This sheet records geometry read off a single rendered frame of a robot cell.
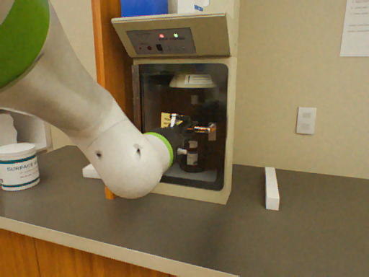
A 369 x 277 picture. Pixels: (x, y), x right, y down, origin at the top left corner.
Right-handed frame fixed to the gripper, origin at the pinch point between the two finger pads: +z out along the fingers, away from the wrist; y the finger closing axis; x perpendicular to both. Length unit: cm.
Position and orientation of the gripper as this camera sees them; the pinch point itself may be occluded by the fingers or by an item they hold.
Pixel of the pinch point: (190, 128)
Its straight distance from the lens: 79.3
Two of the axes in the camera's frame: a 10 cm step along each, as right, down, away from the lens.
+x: -9.5, -0.8, 3.2
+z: 3.3, -2.3, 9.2
